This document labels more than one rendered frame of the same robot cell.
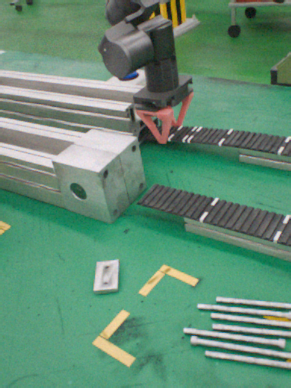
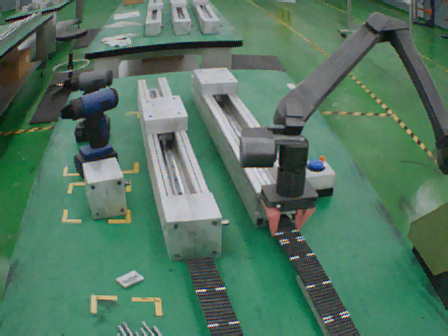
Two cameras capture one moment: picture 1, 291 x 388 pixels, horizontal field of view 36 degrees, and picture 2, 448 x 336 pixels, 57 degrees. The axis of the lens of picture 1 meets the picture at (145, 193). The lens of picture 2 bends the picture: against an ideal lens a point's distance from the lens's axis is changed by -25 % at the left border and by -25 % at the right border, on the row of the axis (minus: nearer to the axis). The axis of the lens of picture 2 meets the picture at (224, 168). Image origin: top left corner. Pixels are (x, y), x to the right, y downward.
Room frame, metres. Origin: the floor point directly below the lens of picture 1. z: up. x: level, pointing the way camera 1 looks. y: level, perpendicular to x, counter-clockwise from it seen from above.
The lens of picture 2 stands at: (-0.04, -0.50, 1.39)
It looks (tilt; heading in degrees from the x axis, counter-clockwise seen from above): 28 degrees down; 38
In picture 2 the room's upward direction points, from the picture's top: 1 degrees clockwise
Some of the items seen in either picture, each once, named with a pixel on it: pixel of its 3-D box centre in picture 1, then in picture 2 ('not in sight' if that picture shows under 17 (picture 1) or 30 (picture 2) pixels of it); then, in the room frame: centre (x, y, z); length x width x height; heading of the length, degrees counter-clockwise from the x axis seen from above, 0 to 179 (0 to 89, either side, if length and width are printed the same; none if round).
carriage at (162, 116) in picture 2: not in sight; (162, 118); (0.87, 0.41, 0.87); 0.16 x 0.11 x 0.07; 51
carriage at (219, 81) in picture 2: not in sight; (214, 84); (1.17, 0.48, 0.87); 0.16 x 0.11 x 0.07; 51
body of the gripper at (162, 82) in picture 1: (161, 75); (291, 182); (0.73, -0.06, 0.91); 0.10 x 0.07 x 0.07; 141
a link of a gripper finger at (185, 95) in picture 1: (170, 110); (293, 213); (0.74, -0.07, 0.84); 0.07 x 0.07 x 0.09; 51
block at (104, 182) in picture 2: not in sight; (108, 187); (0.58, 0.31, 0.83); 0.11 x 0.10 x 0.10; 150
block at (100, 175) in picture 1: (105, 170); (196, 227); (0.60, 0.05, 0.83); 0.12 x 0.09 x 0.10; 141
